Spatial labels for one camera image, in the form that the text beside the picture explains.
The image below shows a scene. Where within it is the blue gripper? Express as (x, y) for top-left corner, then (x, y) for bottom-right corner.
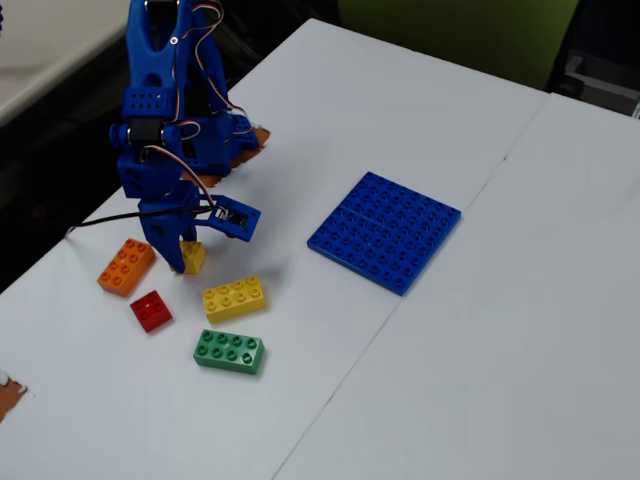
(137, 183), (217, 275)

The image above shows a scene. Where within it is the yellow 2x2 block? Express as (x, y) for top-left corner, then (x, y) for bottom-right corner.
(169, 239), (207, 275)

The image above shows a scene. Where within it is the orange 2x4 block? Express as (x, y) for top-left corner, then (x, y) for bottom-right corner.
(96, 237), (157, 298)

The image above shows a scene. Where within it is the red 2x2 block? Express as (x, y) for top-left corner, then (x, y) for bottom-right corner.
(129, 289), (174, 334)

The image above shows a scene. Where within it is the yellow 2x4 block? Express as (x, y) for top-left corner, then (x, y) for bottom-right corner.
(201, 274), (268, 325)

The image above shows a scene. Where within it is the green 2x4 block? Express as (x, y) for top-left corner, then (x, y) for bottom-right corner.
(192, 328), (266, 376)

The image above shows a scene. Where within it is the blue 8x8 studded baseplate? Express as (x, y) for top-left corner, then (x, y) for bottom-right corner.
(306, 171), (463, 297)

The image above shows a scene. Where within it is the white desk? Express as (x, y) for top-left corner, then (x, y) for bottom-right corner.
(0, 0), (132, 126)

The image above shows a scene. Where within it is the green chair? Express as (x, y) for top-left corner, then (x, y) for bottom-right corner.
(339, 0), (581, 92)

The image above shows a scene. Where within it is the blue wrist camera housing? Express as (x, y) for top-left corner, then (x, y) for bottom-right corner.
(208, 194), (262, 244)

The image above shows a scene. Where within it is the black cable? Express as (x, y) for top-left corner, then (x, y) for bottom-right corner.
(67, 205), (216, 239)

